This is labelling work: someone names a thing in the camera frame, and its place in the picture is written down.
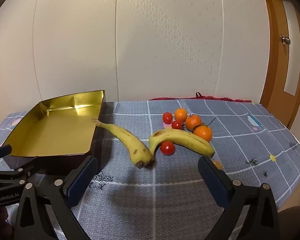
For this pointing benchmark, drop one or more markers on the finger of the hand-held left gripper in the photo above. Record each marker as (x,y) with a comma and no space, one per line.
(20,172)
(1,152)

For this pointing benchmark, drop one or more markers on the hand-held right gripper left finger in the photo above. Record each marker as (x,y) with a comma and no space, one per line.
(80,180)

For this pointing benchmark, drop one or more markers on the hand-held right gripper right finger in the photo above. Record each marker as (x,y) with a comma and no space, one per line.
(210,177)

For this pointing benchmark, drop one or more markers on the orange mandarin with stem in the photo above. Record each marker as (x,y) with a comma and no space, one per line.
(203,133)
(193,122)

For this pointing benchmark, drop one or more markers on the yellow banana with brown patch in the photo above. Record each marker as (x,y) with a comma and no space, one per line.
(185,140)

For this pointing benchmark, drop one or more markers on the red cherry tomato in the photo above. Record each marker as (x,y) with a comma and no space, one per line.
(167,117)
(167,147)
(177,124)

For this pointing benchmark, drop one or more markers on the gold metal tin box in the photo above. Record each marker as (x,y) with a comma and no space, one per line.
(52,130)

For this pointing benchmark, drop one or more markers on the blue checked printed blanket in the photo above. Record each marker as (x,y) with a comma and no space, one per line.
(165,205)

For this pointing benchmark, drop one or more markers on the red cloth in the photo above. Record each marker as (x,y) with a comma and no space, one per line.
(215,98)

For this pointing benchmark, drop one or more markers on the black loop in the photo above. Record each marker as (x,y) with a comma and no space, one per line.
(198,94)

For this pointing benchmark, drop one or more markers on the wooden door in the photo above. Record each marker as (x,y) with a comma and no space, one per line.
(277,80)

